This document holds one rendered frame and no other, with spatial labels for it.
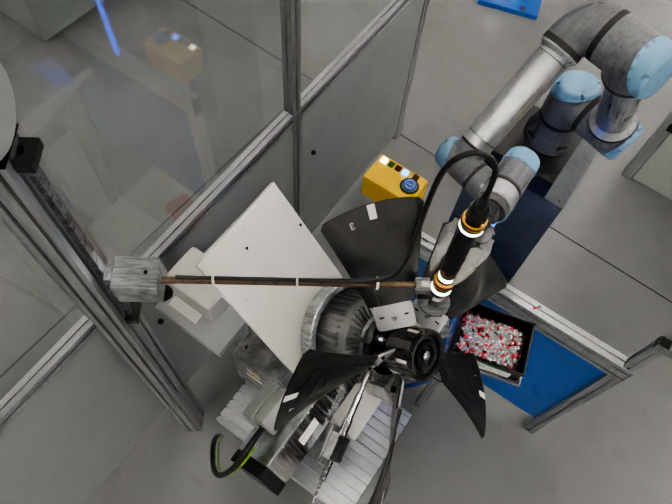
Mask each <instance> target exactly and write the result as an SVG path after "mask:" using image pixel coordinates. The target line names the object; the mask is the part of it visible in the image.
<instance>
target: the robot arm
mask: <svg viewBox="0 0 672 504"><path fill-rule="evenodd" d="M583 57H585V58H586V59H587V60H588V61H590V62H591V63H592V64H594V65H595V66H596V67H597V68H599V69H600V70H601V81H602V83H603V86H604V89H603V92H602V94H601V93H600V92H601V84H600V81H599V79H598V78H597V77H596V76H594V75H593V74H591V73H589V72H586V71H582V70H578V71H576V70H571V71H567V72H564V71H565V70H566V68H567V67H569V66H575V65H576V64H577V63H578V62H579V61H580V60H581V59H582V58H583ZM563 72H564V73H563ZM562 73H563V74H562ZM671 75H672V40H671V39H670V38H668V37H666V36H663V35H662V34H661V33H659V32H658V31H656V30H655V29H654V28H652V27H651V26H649V25H648V24H647V23H645V22H644V21H642V20H641V19H640V18H638V17H637V16H635V15H634V14H633V13H631V12H630V11H629V10H627V9H626V8H625V7H624V6H622V5H620V4H617V3H614V2H595V3H590V4H587V5H584V6H581V7H579V8H576V9H574V10H572V11H570V12H569V13H567V14H565V15H564V16H562V17H561V18H560V19H558V20H557V21H556V22H554V23H553V24H552V25H551V26H550V27H549V28H548V30H547V31H546V32H545V33H544V34H543V35H542V37H541V45H540V46H539V47H538V49H537V50H536V51H535V52H534V53H533V54H532V56H531V57H530V58H529V59H528V60H527V61H526V63H525V64H524V65H523V66H522V67H521V68H520V69H519V71H518V72H517V73H516V74H515V75H514V76H513V78H512V79H511V80H510V81H509V82H508V83H507V85H506V86H505V87H504V88H503V89H502V90H501V91H500V93H499V94H498V95H497V96H496V97H495V98H494V100H493V101H492V102H491V103H490V104H489V105H488V107H487V108H486V109H485V110H484V111H483V112H482V113H481V115H480V116H479V117H478V118H477V119H476V120H475V122H474V123H473V124H472V125H471V126H470V127H469V129H468V130H467V131H466V132H465V133H464V134H463V136H462V137H461V138H457V137H456V136H452V137H449V138H448V139H446V140H445V142H443V143H442V144H441V145H440V146H439V148H438V149H437V151H436V153H435V161H436V162H437V163H438V164H439V165H440V166H441V167H443V165H444V164H445V163H446V162H447V161H448V160H450V159H451V158H452V157H454V156H455V155H457V154H459V153H462V152H464V151H468V150H475V149H478V150H484V151H486V152H489V153H491V152H492V151H493V150H494V149H495V148H496V146H497V145H498V144H499V143H500V142H501V141H502V140H503V139H504V137H505V136H506V135H507V134H508V133H509V132H510V131H511V130H512V129H513V127H514V126H515V125H516V124H517V123H518V122H519V121H520V120H521V119H522V117H523V116H524V115H525V114H526V113H527V112H528V111H529V110H530V109H531V107H532V106H533V105H534V104H535V103H536V102H537V101H538V100H539V98H540V97H541V96H542V95H543V94H544V93H545V92H546V91H547V90H548V88H549V87H550V86H551V85H552V84H553V83H554V82H555V83H554V84H553V85H552V86H551V89H550V92H549V94H548V96H547V97H546V99H545V101H544V103H543V105H542V107H541V109H540V110H538V111H537V112H536V113H535V114H533V115H532V116H531V117H530V118H529V119H528V121H527V123H526V125H525V127H524V137H525V140H526V142H527V143H528V144H529V146H530V147H532V148H533V149H534V150H535V151H537V152H539V153H541V154H544V155H548V156H559V155H563V154H565V153H567V152H568V151H569V150H570V149H571V148H572V146H573V145H574V143H575V140H576V135H577V134H578V135H579V136H580V137H582V138H583V139H584V140H585V141H586V142H588V143H589V144H590V145H591V146H592V147H594V148H595V149H596V150H597V151H598V152H600V154H601V155H603V156H605V157H606V158H607V159H610V160H612V159H615V158H616V157H617V156H618V155H619V154H620V153H621V152H622V151H623V150H625V149H626V148H627V147H628V146H629V145H630V144H631V143H632V142H633V141H634V140H635V139H636V138H637V137H638V136H639V135H640V134H641V133H643V131H644V127H643V126H642V125H641V123H639V122H637V121H638V117H637V113H636V110H637V108H638V106H639V104H640V101H641V99H646V98H649V97H650V96H652V95H653V94H655V93H656V92H657V91H658V90H659V89H660V88H661V87H662V86H663V85H664V84H665V83H666V82H667V81H668V79H669V78H670V77H671ZM484 160H485V158H483V157H480V156H471V157H467V158H464V159H462V160H460V161H458V162H457V163H455V164H454V165H453V166H452V167H451V168H450V169H449V170H448V171H447V172H446V173H448V174H449V175H450V176H451V177H452V178H453V179H454V180H455V181H456V182H457V183H458V184H459V185H461V186H462V187H463V188H464V189H465V191H467V192H468V193H469V194H470V195H471V196H472V197H473V198H474V199H475V200H477V199H479V197H480V196H481V195H482V194H483V193H485V190H486V188H487V186H488V183H489V181H490V178H491V174H492V169H491V168H490V167H489V166H488V165H487V164H486V163H485V162H484ZM539 166H540V161H539V158H538V156H537V155H536V153H535V152H534V151H532V150H530V149H528V148H527V147H524V146H516V147H513V148H511V149H510V150H509V151H508V152H507V154H506V155H504V156H503V158H502V160H501V162H500V163H499V164H498V167H499V171H498V176H497V180H496V182H495V185H494V188H493V190H492V192H491V194H490V202H489V206H490V214H489V216H488V223H487V225H486V227H485V229H484V231H483V233H482V234H481V235H479V236H477V237H476V239H475V241H474V243H473V245H472V247H471V249H470V251H469V253H468V254H467V256H466V258H465V262H464V263H463V264H462V265H461V267H460V271H459V272H457V273H456V275H455V277H454V279H453V281H452V284H451V285H452V286H454V285H456V284H458V283H460V282H462V281H463V280H465V279H466V278H467V277H468V276H469V275H470V274H471V273H473V272H474V271H475V269H476V268H477V267H478V266H479V265H480V264H482V263H483V262H484V261H485V260H486V259H487V258H488V256H489V254H490V253H491V250H492V244H493V243H494V240H493V239H491V238H492V237H494V235H495V232H494V230H493V229H494V228H495V227H494V226H492V225H494V224H495V223H500V222H502V221H504V220H506V218H507V217H508V216H509V215H510V214H511V213H512V212H513V210H514V208H515V205H516V204H517V202H518V200H519V199H520V197H521V196H522V194H523V193H524V191H525V189H526V188H527V186H528V184H529V183H530V181H531V180H532V178H533V177H535V175H536V172H537V170H538V168H539ZM475 200H474V201H475ZM462 215H463V214H461V216H460V218H459V219H457V218H456V217H455V218H454V220H453V221H451V222H450V223H448V224H447V225H446V226H445V227H444V228H443V230H442V232H441V235H440V237H439V240H438V243H437V245H436V248H435V250H434V253H433V256H432V258H431V262H430V272H431V273H432V272H433V271H434V270H435V269H436V268H437V267H438V266H439V264H440V260H441V259H443V258H444V256H445V254H446V251H447V249H448V247H449V245H450V242H451V240H452V238H453V236H454V233H455V231H456V229H457V227H458V223H459V221H460V219H461V217H462ZM491 224H492V225H491Z"/></svg>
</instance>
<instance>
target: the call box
mask: <svg viewBox="0 0 672 504"><path fill-rule="evenodd" d="M383 157H385V158H387V159H388V161H387V163H386V164H384V163H382V162H380V160H381V159H382V158H383ZM390 161H392V162H394V163H395V165H394V167H393V168H391V167H389V166H387V164H388V163H389V162H390ZM397 165H399V166H401V167H402V170H401V171H400V172H397V171H396V170H394V168H395V167H396V166H397ZM404 169H406V170H407V171H409V174H408V175H407V176H404V175H402V174H401V172H402V171H403V170H404ZM414 174H416V173H414V172H412V171H410V170H409V169H407V168H405V167H404V166H402V165H400V164H398V163H397V162H395V161H393V160H392V159H390V158H388V157H387V156H385V155H383V154H382V155H381V156H380V157H379V158H378V159H377V161H376V162H375V163H374V164H373V165H372V167H371V168H370V169H369V170H368V171H367V173H366V174H365V175H364V178H363V184H362V191H361V193H362V194H364V195H366V196H367V197H369V198H371V199H372V200H374V201H375V202H377V201H381V200H386V199H391V198H399V197H420V198H421V199H422V198H423V196H424V193H425V190H426V187H427V184H428V181H427V180H426V179H424V178H422V177H421V176H420V178H419V179H418V181H415V180H414V181H415V182H416V183H417V187H416V190H415V191H413V192H407V191H405V190H404V189H403V187H402V185H403V182H404V180H406V179H408V178H409V179H412V177H413V175H414Z"/></svg>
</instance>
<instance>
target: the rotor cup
mask: <svg viewBox="0 0 672 504"><path fill-rule="evenodd" d="M408 329H412V330H416V331H419V332H418V333H414V332H410V331H407V330H408ZM393 347H396V349H395V352H394V353H393V354H391V355H390V356H389V357H388V358H386V359H385V360H384V361H383V362H381V363H380V365H379V366H377V367H374V368H372V371H374V372H375V373H378V374H381V375H391V374H393V373H394V374H397V375H400V376H403V377H406V378H408V379H411V380H414V381H417V382H427V381H429V380H431V379H432V378H433V377H434V376H435V375H436V374H437V372H438V371H439V369H440V367H441V365H442V362H443V358H444V342H443V339H442V337H441V335H440V334H439V333H438V332H437V331H436V330H434V329H431V328H427V327H423V326H419V325H416V324H415V325H413V326H409V327H404V328H399V329H393V330H388V331H383V332H381V331H379V330H378V329H377V326H376V323H375V321H374V323H373V324H372V325H371V327H370V329H369V331H368V333H367V336H366V339H365V345H364V355H371V354H372V353H375V354H377V353H380V352H383V351H385V350H388V349H390V348H393ZM426 351H429V353H430V357H429V359H428V360H424V358H423V355H424V353H425V352H426ZM396 358H398V359H401V360H404V361H406V364H403V363H400V362H397V361H396Z"/></svg>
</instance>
